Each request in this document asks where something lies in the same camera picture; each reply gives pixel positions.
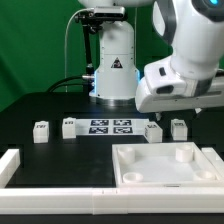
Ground white square tabletop part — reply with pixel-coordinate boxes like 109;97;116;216
112;142;224;188

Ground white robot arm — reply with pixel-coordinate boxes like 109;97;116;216
78;0;224;113

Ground fiducial marker sheet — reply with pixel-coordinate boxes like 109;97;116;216
76;118;149;136

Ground grey cable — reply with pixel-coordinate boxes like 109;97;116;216
63;7;88;94

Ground black base cables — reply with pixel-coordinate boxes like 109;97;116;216
45;75;93;94

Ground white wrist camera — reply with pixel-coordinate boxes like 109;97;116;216
144;56;199;97

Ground white U-shaped fence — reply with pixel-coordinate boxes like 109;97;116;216
0;149;224;215

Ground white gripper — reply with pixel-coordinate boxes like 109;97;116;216
135;77;224;113

